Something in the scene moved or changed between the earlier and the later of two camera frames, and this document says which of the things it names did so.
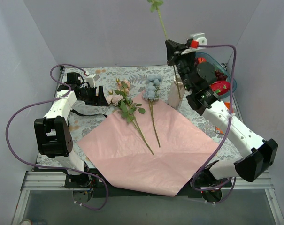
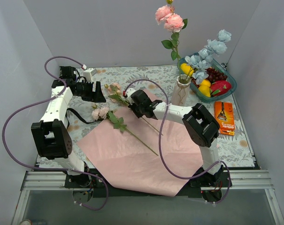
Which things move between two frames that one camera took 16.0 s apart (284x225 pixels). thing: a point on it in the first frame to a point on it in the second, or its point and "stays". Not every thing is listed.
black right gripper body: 175,54 to 133,103
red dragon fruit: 220,86 stays
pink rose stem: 122,99 to 103,113
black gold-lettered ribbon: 79,114 to 67,120
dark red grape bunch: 220,76 stays
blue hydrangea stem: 150,94 to 198,64
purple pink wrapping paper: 157,147 stays
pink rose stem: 155,4 to 173,23
